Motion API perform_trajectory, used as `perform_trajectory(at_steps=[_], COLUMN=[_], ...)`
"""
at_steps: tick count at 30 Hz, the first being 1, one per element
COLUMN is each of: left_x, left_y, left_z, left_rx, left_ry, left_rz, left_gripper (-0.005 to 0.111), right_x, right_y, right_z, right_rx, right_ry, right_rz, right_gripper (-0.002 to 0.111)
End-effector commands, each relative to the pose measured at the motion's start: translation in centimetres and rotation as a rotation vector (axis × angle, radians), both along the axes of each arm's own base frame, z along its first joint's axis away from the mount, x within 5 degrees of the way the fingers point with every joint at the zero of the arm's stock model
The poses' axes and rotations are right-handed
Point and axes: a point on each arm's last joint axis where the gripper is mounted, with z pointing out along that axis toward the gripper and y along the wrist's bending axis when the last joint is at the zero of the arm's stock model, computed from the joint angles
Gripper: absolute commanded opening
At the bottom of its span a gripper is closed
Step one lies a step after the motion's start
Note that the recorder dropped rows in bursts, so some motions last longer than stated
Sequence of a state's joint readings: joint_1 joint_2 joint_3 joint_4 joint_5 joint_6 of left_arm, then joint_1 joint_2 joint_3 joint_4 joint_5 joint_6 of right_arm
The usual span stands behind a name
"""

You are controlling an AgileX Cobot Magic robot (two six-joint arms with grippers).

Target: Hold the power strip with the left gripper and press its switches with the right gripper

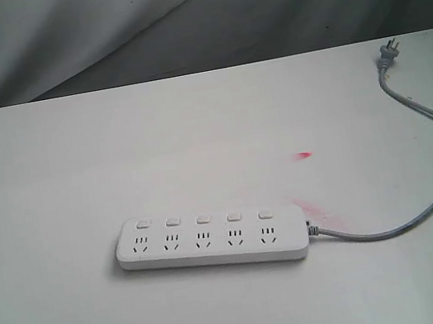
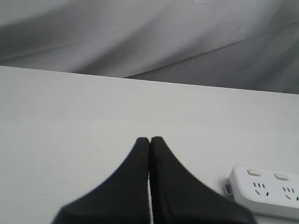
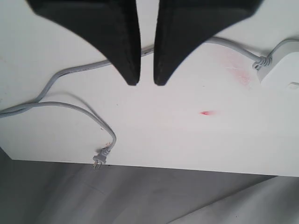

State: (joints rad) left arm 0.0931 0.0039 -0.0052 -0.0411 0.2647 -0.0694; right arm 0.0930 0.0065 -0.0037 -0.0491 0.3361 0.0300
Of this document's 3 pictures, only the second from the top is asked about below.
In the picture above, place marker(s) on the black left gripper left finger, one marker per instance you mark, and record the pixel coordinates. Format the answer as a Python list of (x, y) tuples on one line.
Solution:
[(121, 199)]

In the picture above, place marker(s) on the white five-outlet power strip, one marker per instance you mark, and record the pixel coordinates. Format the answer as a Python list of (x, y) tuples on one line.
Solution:
[(265, 192)]

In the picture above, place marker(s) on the grey backdrop cloth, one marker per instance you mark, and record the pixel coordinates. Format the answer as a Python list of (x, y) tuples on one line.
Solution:
[(245, 44)]

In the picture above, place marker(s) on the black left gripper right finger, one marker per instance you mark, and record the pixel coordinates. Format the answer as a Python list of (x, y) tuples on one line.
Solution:
[(178, 197)]

